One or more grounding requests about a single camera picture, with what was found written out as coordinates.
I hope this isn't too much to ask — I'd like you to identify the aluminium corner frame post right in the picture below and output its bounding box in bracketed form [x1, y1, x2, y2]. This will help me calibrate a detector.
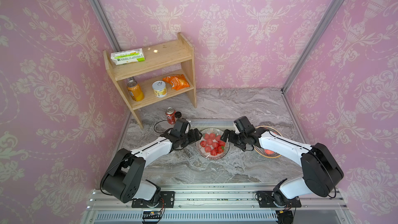
[281, 0, 344, 96]

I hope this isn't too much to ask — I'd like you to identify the aluminium corner frame post left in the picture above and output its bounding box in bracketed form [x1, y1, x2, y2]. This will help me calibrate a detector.
[89, 0, 121, 51]

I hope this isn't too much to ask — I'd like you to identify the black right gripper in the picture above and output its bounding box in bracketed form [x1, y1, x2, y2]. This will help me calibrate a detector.
[220, 129, 248, 149]

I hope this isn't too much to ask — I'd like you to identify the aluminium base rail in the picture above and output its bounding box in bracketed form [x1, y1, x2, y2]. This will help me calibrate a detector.
[81, 183, 354, 224]

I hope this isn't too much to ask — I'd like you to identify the striped plate of peaches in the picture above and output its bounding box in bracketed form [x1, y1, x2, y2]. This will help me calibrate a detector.
[254, 125, 282, 159]

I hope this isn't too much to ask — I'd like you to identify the orange drink can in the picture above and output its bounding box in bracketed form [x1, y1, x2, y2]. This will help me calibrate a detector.
[127, 80, 145, 102]

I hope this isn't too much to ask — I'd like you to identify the green white carton box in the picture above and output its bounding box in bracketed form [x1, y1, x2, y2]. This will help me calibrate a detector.
[110, 48, 145, 65]

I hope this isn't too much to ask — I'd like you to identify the wooden two-tier shelf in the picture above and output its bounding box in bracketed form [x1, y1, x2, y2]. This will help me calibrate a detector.
[103, 33, 197, 128]

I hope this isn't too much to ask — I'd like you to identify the aluminium corner frame post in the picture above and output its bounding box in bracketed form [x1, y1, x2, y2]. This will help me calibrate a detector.
[281, 0, 344, 96]
[89, 0, 121, 51]

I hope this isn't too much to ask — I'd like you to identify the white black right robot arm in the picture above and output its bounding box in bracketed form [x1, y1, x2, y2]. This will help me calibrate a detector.
[221, 116, 344, 207]

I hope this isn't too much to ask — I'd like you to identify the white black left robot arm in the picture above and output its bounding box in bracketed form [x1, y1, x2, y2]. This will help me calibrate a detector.
[99, 118, 203, 208]

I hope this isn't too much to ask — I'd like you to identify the red cola can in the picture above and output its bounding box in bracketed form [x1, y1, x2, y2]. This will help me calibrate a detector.
[165, 107, 176, 125]

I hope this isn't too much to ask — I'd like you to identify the cream plastic wrap dispenser box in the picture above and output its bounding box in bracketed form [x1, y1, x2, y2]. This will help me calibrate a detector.
[188, 119, 235, 130]

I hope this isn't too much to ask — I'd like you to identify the white yellow tin can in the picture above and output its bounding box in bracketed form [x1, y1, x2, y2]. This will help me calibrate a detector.
[152, 80, 167, 98]

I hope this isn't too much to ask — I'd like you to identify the orange snack bag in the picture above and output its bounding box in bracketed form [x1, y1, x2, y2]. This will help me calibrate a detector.
[162, 74, 190, 91]

